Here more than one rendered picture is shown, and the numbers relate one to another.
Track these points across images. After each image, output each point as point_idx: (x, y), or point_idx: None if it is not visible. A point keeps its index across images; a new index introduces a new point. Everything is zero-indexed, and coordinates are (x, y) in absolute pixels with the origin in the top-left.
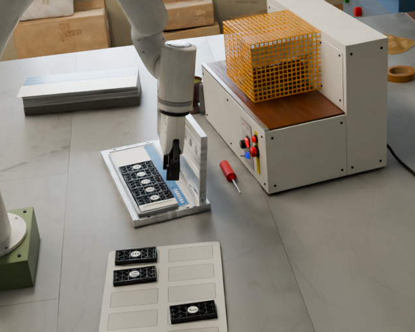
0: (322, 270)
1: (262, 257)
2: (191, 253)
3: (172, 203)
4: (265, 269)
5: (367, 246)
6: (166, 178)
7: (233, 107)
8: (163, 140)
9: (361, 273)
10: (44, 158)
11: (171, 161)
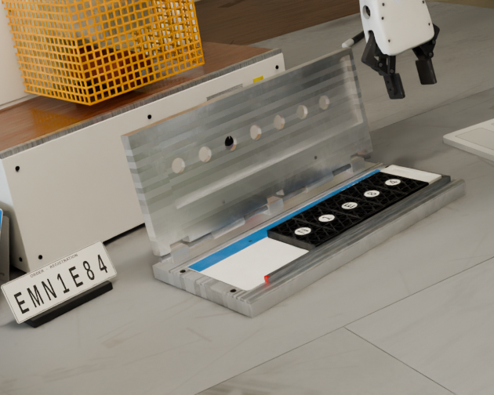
0: (432, 96)
1: (441, 118)
2: (485, 138)
3: (397, 167)
4: (462, 112)
5: (365, 95)
6: (436, 79)
7: (174, 110)
8: (420, 22)
9: (418, 85)
10: (296, 392)
11: (434, 42)
